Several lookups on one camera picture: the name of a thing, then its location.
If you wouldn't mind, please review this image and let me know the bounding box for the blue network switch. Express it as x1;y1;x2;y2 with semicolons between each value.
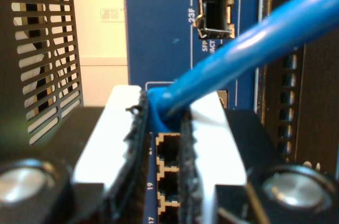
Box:
123;0;273;224

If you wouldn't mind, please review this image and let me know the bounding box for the black open rack frame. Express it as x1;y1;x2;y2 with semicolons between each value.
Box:
0;0;85;147

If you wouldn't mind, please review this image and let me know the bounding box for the black rack server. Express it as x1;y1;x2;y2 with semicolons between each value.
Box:
254;0;339;172

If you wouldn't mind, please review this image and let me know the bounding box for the blue network cable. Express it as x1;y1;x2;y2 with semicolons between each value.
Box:
147;0;339;132

